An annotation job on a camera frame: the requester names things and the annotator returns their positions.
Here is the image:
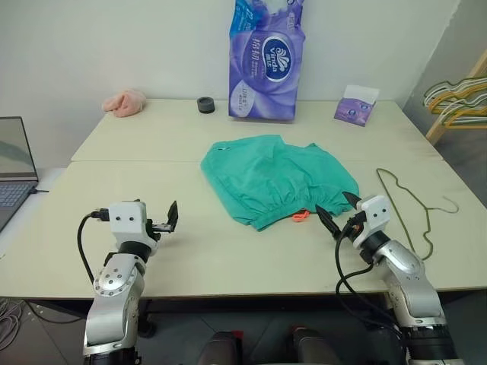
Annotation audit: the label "olive green wire hanger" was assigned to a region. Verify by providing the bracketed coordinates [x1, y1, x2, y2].
[376, 167, 460, 262]

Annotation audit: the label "light wooden clothes rack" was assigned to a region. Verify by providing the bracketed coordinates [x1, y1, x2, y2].
[425, 48, 487, 146]

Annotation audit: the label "dark rounded shape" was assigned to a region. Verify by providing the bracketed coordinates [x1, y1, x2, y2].
[290, 324, 340, 365]
[199, 329, 245, 365]

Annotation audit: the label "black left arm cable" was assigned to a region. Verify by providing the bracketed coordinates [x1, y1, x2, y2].
[77, 207, 111, 284]

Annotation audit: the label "grey laptop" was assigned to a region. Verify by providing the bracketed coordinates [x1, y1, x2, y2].
[0, 116, 40, 233]

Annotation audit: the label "green shorts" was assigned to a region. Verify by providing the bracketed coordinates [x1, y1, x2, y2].
[199, 134, 361, 233]

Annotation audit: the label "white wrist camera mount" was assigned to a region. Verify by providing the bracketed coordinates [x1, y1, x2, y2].
[107, 201, 159, 252]
[352, 195, 391, 249]

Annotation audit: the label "light green wire hanger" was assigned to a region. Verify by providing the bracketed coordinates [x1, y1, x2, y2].
[423, 77, 487, 98]
[442, 109, 487, 129]

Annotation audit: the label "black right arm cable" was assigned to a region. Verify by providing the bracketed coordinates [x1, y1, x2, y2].
[334, 224, 406, 338]

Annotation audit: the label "purple Vinda tissue pack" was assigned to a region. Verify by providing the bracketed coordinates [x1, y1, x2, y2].
[228, 0, 307, 123]

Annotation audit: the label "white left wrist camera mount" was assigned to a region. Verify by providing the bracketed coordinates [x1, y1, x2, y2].
[107, 201, 159, 252]

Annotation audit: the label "grey cable bundle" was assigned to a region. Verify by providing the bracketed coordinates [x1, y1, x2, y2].
[0, 297, 24, 345]

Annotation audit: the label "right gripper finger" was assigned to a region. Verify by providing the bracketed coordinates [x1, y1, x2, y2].
[315, 205, 342, 241]
[342, 191, 362, 210]

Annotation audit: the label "small purple tissue box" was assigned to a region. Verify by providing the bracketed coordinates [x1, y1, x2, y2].
[333, 84, 381, 128]

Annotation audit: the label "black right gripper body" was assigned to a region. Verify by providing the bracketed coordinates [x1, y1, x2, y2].
[341, 211, 368, 239]

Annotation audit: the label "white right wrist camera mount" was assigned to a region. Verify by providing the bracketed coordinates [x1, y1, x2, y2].
[352, 195, 391, 249]

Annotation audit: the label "pink fluffy cloth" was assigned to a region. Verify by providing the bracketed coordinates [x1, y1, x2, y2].
[102, 87, 148, 118]

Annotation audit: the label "black round cap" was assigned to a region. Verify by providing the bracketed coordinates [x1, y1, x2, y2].
[196, 96, 217, 115]

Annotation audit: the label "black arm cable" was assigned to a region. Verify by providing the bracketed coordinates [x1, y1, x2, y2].
[334, 224, 406, 338]
[77, 207, 111, 284]

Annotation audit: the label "black table clamp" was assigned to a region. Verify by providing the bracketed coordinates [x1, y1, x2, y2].
[137, 299, 158, 340]

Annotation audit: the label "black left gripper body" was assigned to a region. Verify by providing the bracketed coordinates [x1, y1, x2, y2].
[146, 218, 175, 240]

